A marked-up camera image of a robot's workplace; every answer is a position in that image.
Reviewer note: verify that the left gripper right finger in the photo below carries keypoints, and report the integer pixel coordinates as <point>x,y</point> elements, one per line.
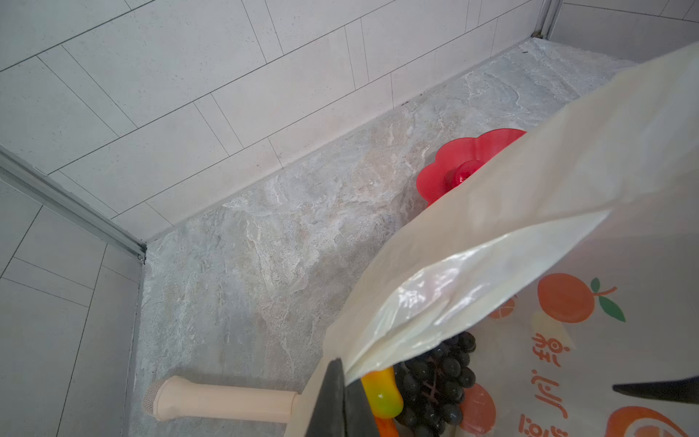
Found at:
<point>681,391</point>

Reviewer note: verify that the red flower-shaped plate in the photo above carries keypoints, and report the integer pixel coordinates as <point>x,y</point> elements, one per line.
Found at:
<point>433,181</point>

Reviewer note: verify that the beige rolling pin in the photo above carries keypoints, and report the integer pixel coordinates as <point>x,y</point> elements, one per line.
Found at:
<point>177,397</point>

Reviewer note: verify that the yellow red mango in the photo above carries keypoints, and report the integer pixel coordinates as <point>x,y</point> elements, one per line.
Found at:
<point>383,394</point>

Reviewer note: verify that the black grape bunch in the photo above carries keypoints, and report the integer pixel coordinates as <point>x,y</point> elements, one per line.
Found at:
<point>433,385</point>

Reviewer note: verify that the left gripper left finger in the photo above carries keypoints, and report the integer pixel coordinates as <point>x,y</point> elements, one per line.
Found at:
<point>341,410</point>

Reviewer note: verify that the red apple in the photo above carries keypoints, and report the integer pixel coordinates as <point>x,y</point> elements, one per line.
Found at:
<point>463,172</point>

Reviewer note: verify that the cream plastic fruit bag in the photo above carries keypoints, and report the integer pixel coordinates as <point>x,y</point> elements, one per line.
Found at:
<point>572,258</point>

